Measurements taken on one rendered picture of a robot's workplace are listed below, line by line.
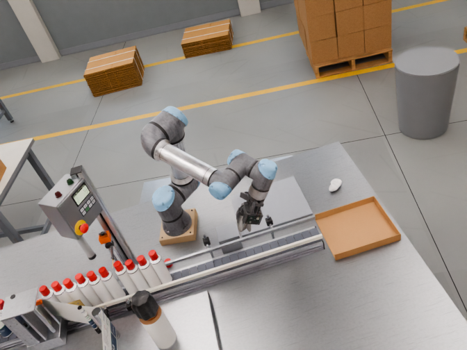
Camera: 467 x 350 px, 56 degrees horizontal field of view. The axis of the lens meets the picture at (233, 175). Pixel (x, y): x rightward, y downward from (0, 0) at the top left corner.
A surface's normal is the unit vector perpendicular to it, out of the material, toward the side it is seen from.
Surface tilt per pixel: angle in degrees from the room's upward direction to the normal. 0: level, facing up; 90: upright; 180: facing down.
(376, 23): 90
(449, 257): 0
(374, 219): 0
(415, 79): 94
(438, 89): 94
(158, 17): 90
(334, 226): 0
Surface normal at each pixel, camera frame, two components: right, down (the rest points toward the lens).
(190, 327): -0.22, -0.74
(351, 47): 0.03, 0.65
